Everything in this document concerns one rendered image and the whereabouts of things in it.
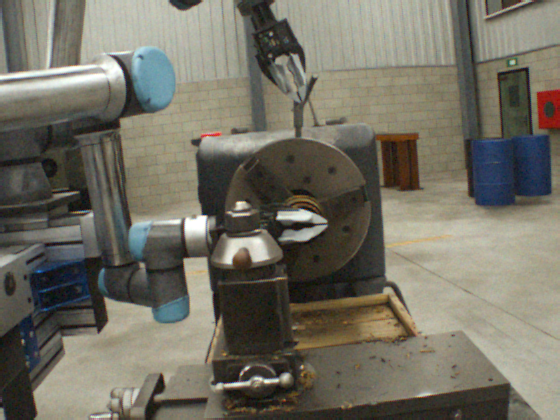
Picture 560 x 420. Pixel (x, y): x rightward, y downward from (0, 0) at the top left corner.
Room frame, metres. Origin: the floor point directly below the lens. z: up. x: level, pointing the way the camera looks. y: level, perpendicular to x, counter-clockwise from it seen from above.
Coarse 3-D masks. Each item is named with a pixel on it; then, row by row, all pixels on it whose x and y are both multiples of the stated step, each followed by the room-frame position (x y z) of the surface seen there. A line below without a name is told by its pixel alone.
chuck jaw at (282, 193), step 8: (256, 160) 1.15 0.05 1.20; (248, 168) 1.15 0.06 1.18; (256, 168) 1.11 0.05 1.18; (264, 168) 1.11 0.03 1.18; (256, 176) 1.11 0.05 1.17; (264, 176) 1.11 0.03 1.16; (272, 176) 1.11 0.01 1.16; (264, 184) 1.11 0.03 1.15; (272, 184) 1.09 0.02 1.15; (280, 184) 1.09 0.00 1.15; (264, 192) 1.09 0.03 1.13; (272, 192) 1.09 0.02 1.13; (280, 192) 1.08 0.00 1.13; (288, 192) 1.07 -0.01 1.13; (272, 200) 1.08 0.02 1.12; (280, 200) 1.07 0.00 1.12
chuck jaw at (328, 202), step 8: (336, 192) 1.15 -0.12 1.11; (344, 192) 1.12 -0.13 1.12; (352, 192) 1.11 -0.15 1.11; (360, 192) 1.11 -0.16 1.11; (320, 200) 1.09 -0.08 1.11; (328, 200) 1.09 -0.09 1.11; (336, 200) 1.09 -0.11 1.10; (344, 200) 1.11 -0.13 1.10; (352, 200) 1.12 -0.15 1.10; (360, 200) 1.11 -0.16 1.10; (328, 208) 1.07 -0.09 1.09; (336, 208) 1.09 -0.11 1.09; (344, 208) 1.10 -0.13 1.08; (352, 208) 1.11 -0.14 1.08; (328, 216) 1.07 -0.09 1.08
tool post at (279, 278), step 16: (224, 272) 0.56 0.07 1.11; (240, 272) 0.55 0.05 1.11; (256, 272) 0.55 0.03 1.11; (272, 272) 0.57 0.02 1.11; (224, 288) 0.55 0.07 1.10; (240, 288) 0.55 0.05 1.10; (256, 288) 0.55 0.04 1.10; (272, 288) 0.55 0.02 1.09; (224, 304) 0.55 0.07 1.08; (240, 304) 0.55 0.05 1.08; (256, 304) 0.55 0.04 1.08; (272, 304) 0.55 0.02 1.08; (288, 304) 0.55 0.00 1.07; (224, 320) 0.55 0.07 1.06; (240, 320) 0.55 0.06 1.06; (256, 320) 0.55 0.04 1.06; (272, 320) 0.55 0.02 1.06; (288, 320) 0.55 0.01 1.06; (240, 336) 0.55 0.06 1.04; (256, 336) 0.55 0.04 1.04; (272, 336) 0.55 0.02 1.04; (288, 336) 0.55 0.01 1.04; (240, 352) 0.55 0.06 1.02; (256, 352) 0.55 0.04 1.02
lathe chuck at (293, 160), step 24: (288, 144) 1.15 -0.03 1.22; (312, 144) 1.15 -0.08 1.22; (240, 168) 1.15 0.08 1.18; (288, 168) 1.15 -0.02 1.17; (312, 168) 1.15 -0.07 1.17; (336, 168) 1.15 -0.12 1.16; (240, 192) 1.15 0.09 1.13; (312, 192) 1.15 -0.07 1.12; (336, 216) 1.15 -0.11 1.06; (360, 216) 1.15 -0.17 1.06; (336, 240) 1.15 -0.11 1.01; (360, 240) 1.15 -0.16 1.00; (312, 264) 1.15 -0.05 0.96; (336, 264) 1.15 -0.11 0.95
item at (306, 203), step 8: (288, 200) 1.06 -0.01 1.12; (296, 200) 1.04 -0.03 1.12; (304, 200) 1.03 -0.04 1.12; (312, 200) 1.06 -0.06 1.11; (304, 208) 1.00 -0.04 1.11; (312, 208) 1.00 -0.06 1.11; (320, 208) 1.06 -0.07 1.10; (320, 216) 1.01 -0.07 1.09; (280, 224) 1.03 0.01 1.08; (312, 224) 1.06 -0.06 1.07; (320, 232) 1.00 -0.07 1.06; (312, 240) 1.00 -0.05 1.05
